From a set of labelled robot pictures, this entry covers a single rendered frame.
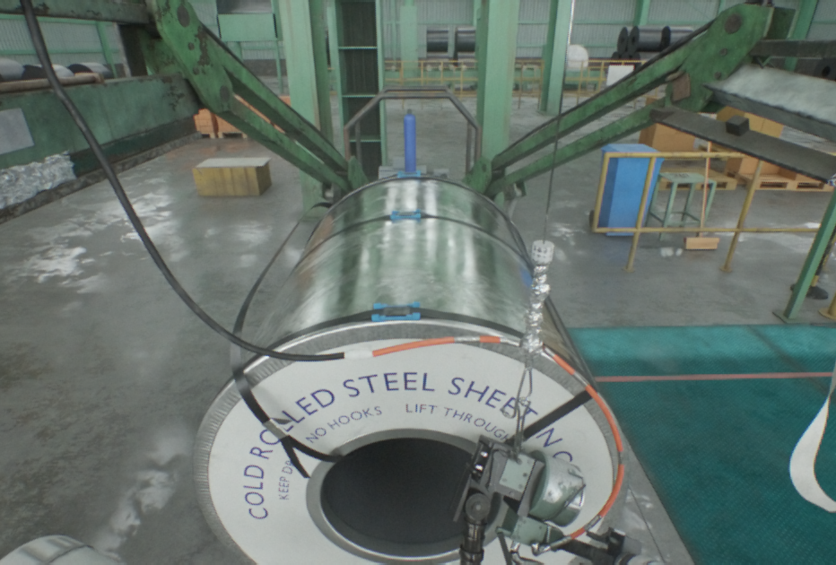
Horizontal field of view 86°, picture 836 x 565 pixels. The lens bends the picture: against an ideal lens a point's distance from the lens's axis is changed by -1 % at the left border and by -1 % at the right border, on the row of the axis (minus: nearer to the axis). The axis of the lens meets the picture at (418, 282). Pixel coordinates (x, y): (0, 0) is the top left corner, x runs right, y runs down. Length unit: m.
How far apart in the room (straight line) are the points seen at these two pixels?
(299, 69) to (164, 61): 4.25
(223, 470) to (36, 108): 0.92
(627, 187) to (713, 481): 3.31
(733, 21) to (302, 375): 1.37
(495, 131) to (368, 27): 2.62
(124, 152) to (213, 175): 6.14
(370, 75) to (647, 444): 5.97
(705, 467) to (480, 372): 1.95
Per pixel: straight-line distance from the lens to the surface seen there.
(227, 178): 7.20
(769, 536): 2.72
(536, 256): 0.82
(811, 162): 1.31
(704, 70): 1.57
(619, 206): 5.41
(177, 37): 1.35
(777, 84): 1.42
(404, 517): 1.69
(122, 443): 3.07
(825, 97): 1.33
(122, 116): 1.14
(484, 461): 1.15
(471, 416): 1.17
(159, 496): 2.70
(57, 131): 0.99
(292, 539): 1.58
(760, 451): 3.12
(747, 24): 1.51
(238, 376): 1.17
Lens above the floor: 1.90
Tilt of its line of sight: 27 degrees down
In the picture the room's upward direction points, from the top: straight up
